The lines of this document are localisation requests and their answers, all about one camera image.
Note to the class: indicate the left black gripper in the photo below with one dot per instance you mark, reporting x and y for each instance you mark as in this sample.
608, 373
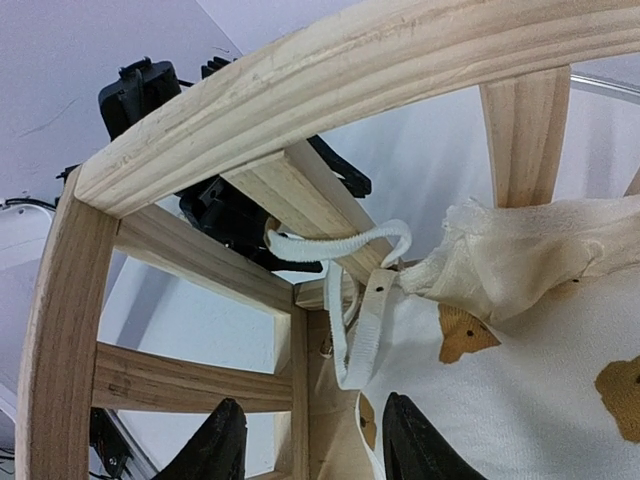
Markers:
222, 212

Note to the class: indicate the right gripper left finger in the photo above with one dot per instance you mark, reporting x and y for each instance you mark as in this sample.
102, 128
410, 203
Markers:
217, 449

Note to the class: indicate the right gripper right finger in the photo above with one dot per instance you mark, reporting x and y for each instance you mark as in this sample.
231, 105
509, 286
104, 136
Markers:
414, 449

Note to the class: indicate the bear print cushion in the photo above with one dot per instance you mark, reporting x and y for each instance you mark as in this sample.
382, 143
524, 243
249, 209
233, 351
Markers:
517, 339

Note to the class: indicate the wooden pet bed frame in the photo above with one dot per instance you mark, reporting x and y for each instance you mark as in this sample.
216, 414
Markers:
249, 124

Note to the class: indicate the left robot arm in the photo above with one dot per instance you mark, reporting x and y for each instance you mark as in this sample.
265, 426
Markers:
142, 87

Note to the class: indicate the aluminium front rail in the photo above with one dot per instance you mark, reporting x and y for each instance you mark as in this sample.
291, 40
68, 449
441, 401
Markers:
113, 453

